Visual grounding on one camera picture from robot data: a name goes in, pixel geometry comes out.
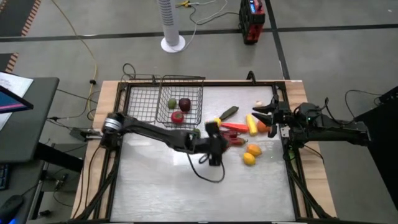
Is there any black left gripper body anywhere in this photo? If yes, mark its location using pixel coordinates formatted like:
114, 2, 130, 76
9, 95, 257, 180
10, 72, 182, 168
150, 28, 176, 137
197, 121, 222, 166

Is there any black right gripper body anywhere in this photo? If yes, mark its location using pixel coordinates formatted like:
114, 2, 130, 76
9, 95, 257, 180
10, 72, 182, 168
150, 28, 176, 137
269, 95, 292, 138

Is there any yellow corn cob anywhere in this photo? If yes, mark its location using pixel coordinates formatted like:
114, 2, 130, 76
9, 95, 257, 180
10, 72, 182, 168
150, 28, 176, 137
245, 114, 259, 136

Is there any dark green cucumber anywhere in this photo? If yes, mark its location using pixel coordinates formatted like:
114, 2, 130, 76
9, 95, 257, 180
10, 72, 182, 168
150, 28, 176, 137
219, 105, 240, 121

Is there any red tomato green stem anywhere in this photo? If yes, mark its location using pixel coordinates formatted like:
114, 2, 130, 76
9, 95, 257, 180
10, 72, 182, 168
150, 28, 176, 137
170, 111, 185, 125

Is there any dark red apple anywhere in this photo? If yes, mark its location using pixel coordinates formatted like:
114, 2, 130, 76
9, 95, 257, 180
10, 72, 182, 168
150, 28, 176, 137
178, 98, 192, 113

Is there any red black tool box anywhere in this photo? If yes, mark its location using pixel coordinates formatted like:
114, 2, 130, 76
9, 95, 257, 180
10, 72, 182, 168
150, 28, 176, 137
238, 0, 266, 45

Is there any large black box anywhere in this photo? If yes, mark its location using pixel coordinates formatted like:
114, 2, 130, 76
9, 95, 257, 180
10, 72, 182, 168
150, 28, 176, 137
354, 85, 398, 211

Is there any white tower fan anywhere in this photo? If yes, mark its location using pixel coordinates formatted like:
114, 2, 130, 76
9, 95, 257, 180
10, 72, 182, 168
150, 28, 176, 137
157, 0, 187, 54

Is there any grey power adapter box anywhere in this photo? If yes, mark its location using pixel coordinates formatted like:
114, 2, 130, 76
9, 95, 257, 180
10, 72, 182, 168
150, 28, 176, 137
68, 126, 103, 142

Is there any dark grey desk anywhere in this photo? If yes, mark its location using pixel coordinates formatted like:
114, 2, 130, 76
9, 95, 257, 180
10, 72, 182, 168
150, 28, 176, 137
0, 76, 85, 224

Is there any tablet with blue screen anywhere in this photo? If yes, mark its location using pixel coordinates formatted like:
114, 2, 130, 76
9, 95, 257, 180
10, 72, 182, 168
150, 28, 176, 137
0, 84, 34, 114

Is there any white paper sheet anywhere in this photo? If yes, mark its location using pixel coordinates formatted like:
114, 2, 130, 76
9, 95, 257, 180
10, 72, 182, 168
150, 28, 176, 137
0, 71, 34, 130

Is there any black computer mouse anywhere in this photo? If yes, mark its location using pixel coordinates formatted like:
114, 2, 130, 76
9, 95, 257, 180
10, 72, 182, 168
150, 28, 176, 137
0, 194, 25, 223

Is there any black keyboard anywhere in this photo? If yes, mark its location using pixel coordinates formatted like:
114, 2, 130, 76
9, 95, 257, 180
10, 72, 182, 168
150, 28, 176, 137
0, 164, 10, 191

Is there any black mat orange striped edge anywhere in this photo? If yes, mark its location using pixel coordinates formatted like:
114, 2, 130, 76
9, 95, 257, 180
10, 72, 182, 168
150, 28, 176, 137
0, 0, 43, 37
0, 52, 20, 74

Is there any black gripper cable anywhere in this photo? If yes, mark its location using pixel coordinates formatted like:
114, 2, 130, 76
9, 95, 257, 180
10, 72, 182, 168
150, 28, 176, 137
185, 152, 226, 184

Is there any black metal table frame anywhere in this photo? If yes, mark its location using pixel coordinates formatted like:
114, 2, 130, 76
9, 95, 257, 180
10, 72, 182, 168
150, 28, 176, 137
70, 79, 338, 224

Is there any black wire basket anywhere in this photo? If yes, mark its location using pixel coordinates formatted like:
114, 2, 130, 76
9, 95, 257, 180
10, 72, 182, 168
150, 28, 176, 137
155, 74, 206, 129
126, 85, 161, 124

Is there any thin black cable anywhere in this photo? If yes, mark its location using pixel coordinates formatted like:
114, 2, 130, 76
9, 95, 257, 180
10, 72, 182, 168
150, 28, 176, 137
344, 89, 384, 119

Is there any white floor cable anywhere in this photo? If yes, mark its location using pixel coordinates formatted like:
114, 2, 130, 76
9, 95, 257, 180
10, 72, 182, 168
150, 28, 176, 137
183, 0, 229, 50

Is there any black looped cable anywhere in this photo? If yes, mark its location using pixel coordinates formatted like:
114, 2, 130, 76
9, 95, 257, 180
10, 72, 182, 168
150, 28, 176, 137
120, 63, 161, 82

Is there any yellow floor cable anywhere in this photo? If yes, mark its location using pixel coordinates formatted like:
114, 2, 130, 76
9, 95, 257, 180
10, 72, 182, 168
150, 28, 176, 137
51, 0, 99, 121

